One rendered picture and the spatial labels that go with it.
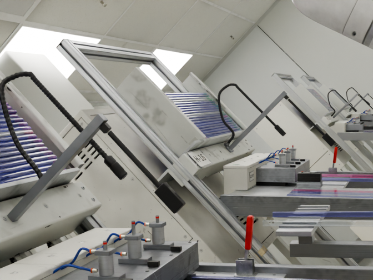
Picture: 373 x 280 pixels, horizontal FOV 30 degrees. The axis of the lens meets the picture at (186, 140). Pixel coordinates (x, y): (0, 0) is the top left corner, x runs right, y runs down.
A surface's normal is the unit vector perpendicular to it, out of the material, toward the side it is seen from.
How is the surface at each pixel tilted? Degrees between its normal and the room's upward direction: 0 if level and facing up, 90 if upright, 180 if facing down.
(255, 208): 90
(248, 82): 90
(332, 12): 101
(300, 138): 90
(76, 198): 90
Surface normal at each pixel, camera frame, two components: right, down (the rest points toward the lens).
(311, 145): -0.31, 0.07
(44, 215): 0.67, -0.70
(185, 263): 0.95, -0.03
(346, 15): -0.41, 0.40
